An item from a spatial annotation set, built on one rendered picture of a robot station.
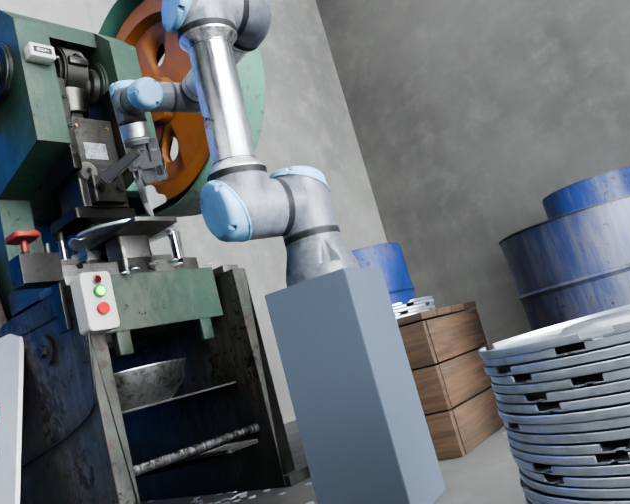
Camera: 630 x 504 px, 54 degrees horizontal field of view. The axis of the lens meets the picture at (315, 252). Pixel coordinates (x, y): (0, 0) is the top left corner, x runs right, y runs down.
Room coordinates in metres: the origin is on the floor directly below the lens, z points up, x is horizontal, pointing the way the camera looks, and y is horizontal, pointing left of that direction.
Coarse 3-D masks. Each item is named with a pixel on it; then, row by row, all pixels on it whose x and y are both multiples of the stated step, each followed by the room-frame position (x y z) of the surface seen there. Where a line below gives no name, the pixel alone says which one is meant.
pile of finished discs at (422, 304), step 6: (414, 300) 1.65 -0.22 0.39; (420, 300) 1.67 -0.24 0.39; (426, 300) 1.68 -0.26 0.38; (432, 300) 1.71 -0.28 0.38; (396, 306) 1.63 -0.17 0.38; (402, 306) 1.63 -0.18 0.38; (408, 306) 1.64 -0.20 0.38; (414, 306) 1.65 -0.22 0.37; (420, 306) 1.66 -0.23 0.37; (426, 306) 1.67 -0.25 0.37; (432, 306) 1.70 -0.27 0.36; (396, 312) 1.63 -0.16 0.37; (402, 312) 1.67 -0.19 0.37; (408, 312) 1.79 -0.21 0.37; (414, 312) 1.64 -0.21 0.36; (396, 318) 1.63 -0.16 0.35
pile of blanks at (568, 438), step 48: (624, 336) 0.48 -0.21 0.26; (528, 384) 0.55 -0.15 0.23; (576, 384) 0.51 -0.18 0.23; (624, 384) 0.49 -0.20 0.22; (528, 432) 0.57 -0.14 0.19; (576, 432) 0.55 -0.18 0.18; (624, 432) 0.49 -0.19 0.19; (528, 480) 0.60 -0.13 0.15; (576, 480) 0.53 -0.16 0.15; (624, 480) 0.50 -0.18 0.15
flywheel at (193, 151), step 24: (144, 24) 2.02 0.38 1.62; (144, 48) 2.07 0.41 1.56; (168, 48) 1.99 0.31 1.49; (144, 72) 2.09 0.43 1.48; (168, 72) 2.01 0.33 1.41; (168, 120) 2.03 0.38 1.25; (192, 120) 1.97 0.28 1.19; (168, 144) 2.10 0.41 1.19; (192, 144) 1.99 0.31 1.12; (168, 168) 2.08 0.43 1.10; (192, 168) 1.95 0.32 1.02; (168, 192) 2.05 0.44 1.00
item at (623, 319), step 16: (576, 320) 0.75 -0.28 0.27; (592, 320) 0.62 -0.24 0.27; (608, 320) 0.56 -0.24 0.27; (624, 320) 0.55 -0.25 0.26; (528, 336) 0.74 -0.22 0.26; (544, 336) 0.68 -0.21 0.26; (560, 336) 0.61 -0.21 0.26; (576, 336) 0.50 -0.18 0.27; (480, 352) 0.62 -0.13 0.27; (496, 352) 0.57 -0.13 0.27; (512, 352) 0.55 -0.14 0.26; (528, 352) 0.53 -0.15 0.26
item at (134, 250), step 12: (120, 228) 1.57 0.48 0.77; (132, 228) 1.58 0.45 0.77; (144, 228) 1.61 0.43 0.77; (156, 228) 1.64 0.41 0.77; (108, 240) 1.63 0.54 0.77; (120, 240) 1.62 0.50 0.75; (132, 240) 1.64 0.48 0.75; (144, 240) 1.67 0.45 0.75; (108, 252) 1.65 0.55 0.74; (120, 252) 1.62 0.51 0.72; (132, 252) 1.64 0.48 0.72; (144, 252) 1.67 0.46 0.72; (120, 264) 1.62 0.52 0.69; (132, 264) 1.63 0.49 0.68; (144, 264) 1.66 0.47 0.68
